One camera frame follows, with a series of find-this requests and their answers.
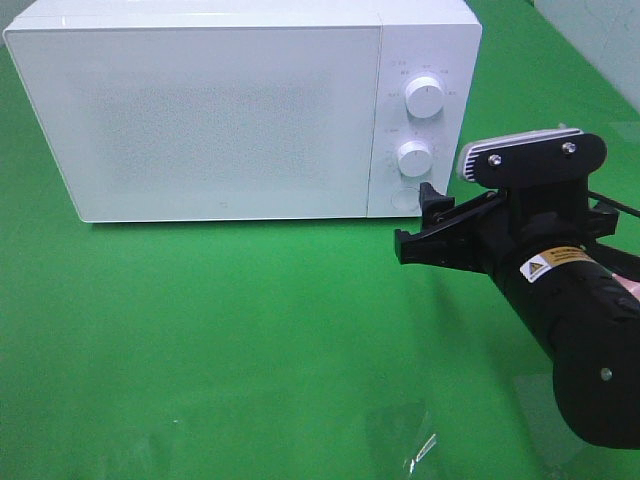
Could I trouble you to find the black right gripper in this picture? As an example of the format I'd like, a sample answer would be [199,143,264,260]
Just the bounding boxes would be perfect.
[394,182,620,295]

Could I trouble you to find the round microwave door button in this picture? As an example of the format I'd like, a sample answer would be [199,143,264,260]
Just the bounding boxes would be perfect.
[391,188,420,212]

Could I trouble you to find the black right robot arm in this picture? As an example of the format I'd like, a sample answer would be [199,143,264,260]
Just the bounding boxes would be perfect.
[395,180,639,449]

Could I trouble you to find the lower white microwave knob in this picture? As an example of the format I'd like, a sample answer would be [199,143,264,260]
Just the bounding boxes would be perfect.
[397,141,433,178]

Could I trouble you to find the white microwave knob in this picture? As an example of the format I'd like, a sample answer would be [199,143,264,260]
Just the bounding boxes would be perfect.
[405,75,445,119]
[397,141,433,178]

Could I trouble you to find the upper white microwave knob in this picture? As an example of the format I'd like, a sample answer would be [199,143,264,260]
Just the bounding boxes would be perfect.
[405,75,445,119]

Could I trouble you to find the white microwave oven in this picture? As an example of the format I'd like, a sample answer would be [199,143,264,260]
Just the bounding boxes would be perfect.
[3,1,483,223]

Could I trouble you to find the wrist camera with black bracket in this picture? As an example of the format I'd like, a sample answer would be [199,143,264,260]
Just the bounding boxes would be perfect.
[457,128,607,189]

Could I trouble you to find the black camera cable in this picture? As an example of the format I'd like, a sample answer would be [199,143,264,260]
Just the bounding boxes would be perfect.
[587,188,640,217]

